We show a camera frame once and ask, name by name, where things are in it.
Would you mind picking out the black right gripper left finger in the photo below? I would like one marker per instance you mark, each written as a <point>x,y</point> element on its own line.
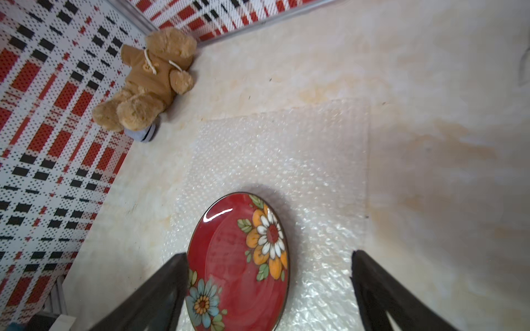
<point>157,304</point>

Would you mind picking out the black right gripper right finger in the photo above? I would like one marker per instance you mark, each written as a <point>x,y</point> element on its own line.
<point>381,298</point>

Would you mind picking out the red floral dinner plate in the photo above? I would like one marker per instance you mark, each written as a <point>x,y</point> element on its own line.
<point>239,267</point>

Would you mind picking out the clear bubble wrap sheet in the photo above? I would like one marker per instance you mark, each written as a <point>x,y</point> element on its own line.
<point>310,165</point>

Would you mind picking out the grey striped sock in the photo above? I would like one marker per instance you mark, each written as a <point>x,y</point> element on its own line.
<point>144,135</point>

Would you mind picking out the brown teddy bear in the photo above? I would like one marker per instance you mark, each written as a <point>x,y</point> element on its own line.
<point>159,73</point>

